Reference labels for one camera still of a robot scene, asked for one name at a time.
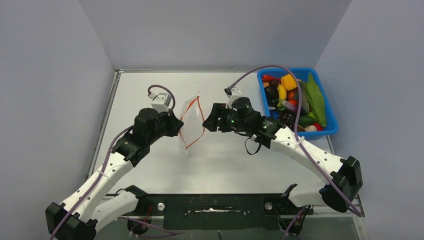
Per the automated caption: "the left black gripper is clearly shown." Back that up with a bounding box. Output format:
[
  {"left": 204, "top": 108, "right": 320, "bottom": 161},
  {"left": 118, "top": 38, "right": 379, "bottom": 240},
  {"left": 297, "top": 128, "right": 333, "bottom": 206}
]
[{"left": 147, "top": 108, "right": 184, "bottom": 145}]

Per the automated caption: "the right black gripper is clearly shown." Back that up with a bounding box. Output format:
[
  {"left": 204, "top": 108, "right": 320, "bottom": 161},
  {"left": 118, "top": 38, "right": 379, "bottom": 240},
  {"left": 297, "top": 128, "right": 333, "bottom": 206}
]
[{"left": 204, "top": 102, "right": 250, "bottom": 133}]

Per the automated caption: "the clear zip bag orange zipper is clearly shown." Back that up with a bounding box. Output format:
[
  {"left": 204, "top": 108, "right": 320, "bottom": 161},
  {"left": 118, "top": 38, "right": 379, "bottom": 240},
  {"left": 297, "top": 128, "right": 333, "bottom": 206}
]
[{"left": 178, "top": 93, "right": 205, "bottom": 157}]

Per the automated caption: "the green leafy vegetable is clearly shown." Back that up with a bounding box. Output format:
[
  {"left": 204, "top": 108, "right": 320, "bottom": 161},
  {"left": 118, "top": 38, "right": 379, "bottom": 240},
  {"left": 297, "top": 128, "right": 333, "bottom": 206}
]
[{"left": 304, "top": 73, "right": 327, "bottom": 127}]

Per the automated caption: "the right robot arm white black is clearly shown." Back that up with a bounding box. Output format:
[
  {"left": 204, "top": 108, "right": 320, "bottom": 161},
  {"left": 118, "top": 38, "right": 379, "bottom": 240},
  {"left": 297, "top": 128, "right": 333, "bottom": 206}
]
[{"left": 202, "top": 97, "right": 363, "bottom": 217}]

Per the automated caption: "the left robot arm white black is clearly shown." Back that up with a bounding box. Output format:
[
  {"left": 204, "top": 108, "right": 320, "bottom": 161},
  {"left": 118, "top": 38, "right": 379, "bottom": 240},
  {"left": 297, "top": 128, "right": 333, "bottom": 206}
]
[{"left": 45, "top": 108, "right": 184, "bottom": 240}]

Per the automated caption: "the dark purple plum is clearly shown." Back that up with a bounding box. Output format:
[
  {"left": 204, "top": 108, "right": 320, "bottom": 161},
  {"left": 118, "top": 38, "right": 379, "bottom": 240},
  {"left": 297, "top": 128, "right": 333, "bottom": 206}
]
[{"left": 264, "top": 85, "right": 279, "bottom": 101}]

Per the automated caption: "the red chili pepper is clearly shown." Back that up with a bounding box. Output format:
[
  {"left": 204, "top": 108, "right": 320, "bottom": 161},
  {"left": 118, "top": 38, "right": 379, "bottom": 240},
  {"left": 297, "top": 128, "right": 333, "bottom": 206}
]
[{"left": 261, "top": 74, "right": 281, "bottom": 83}]

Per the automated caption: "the purple grapes bunch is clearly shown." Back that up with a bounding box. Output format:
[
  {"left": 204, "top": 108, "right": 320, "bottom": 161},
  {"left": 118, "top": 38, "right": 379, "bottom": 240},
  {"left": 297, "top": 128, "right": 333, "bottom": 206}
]
[{"left": 278, "top": 110, "right": 296, "bottom": 131}]

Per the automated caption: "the yellow banana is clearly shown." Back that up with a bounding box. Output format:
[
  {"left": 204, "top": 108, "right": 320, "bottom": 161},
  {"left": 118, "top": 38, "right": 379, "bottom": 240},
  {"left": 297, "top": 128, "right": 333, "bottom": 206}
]
[{"left": 277, "top": 84, "right": 287, "bottom": 100}]

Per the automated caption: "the purple eggplant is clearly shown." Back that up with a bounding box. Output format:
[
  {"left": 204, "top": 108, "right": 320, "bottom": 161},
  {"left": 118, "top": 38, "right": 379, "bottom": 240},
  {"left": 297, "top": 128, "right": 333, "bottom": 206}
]
[{"left": 281, "top": 100, "right": 299, "bottom": 113}]

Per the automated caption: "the red tomato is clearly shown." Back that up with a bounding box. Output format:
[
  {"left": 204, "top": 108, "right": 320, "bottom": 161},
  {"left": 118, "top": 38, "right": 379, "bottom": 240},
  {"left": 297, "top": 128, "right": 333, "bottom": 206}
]
[{"left": 286, "top": 89, "right": 299, "bottom": 102}]

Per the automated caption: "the yellow bell pepper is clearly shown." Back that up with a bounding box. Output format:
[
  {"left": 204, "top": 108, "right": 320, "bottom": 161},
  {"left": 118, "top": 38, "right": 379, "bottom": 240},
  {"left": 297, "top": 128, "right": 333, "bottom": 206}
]
[{"left": 281, "top": 74, "right": 298, "bottom": 92}]

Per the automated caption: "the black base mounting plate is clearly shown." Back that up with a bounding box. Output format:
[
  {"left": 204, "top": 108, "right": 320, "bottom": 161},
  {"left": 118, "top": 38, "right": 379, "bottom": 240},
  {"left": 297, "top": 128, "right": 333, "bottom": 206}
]
[{"left": 129, "top": 193, "right": 301, "bottom": 231}]

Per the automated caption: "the green avocado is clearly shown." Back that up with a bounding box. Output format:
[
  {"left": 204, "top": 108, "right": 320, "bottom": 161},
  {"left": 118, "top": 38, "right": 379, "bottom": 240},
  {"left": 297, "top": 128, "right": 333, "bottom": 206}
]
[{"left": 298, "top": 115, "right": 317, "bottom": 128}]

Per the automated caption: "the blue plastic bin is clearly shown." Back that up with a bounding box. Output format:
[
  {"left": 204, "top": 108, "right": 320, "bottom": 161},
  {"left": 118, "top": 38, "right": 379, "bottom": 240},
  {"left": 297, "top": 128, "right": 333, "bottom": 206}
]
[{"left": 257, "top": 67, "right": 339, "bottom": 140}]

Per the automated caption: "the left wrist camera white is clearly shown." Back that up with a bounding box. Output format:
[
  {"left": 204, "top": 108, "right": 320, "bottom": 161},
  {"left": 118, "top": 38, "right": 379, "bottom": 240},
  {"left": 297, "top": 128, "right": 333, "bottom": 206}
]
[{"left": 151, "top": 92, "right": 172, "bottom": 113}]

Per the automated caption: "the aluminium table edge rail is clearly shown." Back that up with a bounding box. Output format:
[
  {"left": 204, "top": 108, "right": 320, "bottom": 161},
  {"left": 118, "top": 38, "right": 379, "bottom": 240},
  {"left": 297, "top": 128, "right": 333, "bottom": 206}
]
[{"left": 86, "top": 69, "right": 123, "bottom": 180}]

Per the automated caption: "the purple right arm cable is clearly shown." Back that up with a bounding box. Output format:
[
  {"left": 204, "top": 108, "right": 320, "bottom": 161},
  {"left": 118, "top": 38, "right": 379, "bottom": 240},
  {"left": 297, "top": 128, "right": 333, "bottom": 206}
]
[{"left": 224, "top": 64, "right": 364, "bottom": 218}]

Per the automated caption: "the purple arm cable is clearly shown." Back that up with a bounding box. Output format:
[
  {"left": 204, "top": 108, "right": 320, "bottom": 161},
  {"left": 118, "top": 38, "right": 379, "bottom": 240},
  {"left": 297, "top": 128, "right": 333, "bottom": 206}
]
[
  {"left": 224, "top": 64, "right": 364, "bottom": 218},
  {"left": 48, "top": 84, "right": 176, "bottom": 240}
]

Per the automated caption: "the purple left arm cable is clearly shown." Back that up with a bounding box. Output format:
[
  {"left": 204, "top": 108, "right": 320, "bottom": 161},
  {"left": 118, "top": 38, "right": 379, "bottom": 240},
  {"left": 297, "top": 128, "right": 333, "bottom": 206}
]
[{"left": 48, "top": 84, "right": 176, "bottom": 240}]

